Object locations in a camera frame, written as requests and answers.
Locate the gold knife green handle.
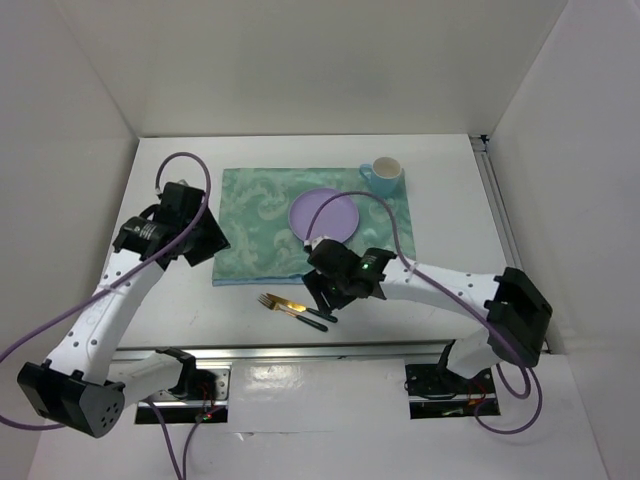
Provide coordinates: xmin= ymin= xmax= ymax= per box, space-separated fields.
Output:
xmin=266 ymin=293 xmax=338 ymax=323

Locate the gold fork green handle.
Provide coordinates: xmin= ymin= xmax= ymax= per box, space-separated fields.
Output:
xmin=258 ymin=295 xmax=329 ymax=333

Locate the purple plastic plate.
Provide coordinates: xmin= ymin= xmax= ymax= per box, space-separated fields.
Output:
xmin=288 ymin=188 xmax=360 ymax=242

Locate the green patterned cloth placemat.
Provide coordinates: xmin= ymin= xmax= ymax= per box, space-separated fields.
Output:
xmin=212 ymin=168 xmax=416 ymax=287

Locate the light blue mug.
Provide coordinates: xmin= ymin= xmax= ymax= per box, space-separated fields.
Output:
xmin=359 ymin=157 xmax=403 ymax=197

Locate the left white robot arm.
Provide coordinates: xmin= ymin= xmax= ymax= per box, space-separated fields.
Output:
xmin=17 ymin=182 xmax=229 ymax=438

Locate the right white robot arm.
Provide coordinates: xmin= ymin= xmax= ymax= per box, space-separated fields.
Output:
xmin=303 ymin=237 xmax=553 ymax=399

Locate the aluminium rail front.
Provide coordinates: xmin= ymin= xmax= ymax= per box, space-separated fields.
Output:
xmin=109 ymin=337 xmax=549 ymax=364

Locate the aluminium rail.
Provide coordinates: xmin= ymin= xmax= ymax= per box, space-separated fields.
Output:
xmin=468 ymin=133 xmax=549 ymax=354
xmin=109 ymin=337 xmax=549 ymax=364

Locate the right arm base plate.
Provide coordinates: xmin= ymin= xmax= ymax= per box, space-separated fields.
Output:
xmin=404 ymin=363 xmax=500 ymax=419

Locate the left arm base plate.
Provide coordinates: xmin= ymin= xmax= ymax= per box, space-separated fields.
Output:
xmin=152 ymin=362 xmax=231 ymax=425

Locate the aluminium rail right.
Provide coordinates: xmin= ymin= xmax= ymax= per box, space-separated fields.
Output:
xmin=468 ymin=133 xmax=549 ymax=354

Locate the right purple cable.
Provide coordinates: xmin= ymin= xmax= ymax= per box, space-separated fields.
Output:
xmin=303 ymin=191 xmax=544 ymax=438

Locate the purple cable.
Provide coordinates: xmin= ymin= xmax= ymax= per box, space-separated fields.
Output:
xmin=303 ymin=191 xmax=544 ymax=438
xmin=0 ymin=152 xmax=221 ymax=480

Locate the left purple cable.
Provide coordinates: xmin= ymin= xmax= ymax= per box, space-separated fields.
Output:
xmin=0 ymin=152 xmax=221 ymax=480

